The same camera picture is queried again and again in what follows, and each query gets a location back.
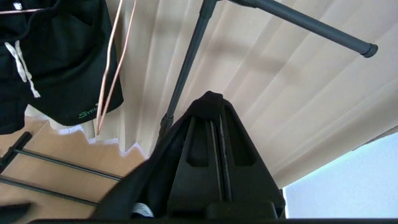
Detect black clothes rack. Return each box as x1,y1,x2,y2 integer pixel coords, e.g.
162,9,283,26
0,0,379,208

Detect black drawstring shorts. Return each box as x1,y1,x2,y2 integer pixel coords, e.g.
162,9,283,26
0,0,125,135

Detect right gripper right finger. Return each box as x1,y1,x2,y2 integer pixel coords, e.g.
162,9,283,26
218,98,286,219

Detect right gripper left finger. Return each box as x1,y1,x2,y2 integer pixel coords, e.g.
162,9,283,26
167,115,223,219

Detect black garment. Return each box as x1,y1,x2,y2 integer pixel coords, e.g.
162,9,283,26
90,90,225,220

